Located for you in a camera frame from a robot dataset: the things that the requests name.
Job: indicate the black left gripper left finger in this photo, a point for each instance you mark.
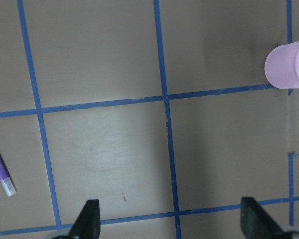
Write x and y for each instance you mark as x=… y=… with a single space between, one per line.
x=88 y=223

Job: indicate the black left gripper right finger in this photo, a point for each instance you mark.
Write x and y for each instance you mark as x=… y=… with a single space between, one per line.
x=256 y=223

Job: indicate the purple marker pen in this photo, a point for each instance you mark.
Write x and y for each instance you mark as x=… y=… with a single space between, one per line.
x=6 y=180

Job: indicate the pink mesh cup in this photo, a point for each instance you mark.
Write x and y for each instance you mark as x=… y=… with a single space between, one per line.
x=282 y=66

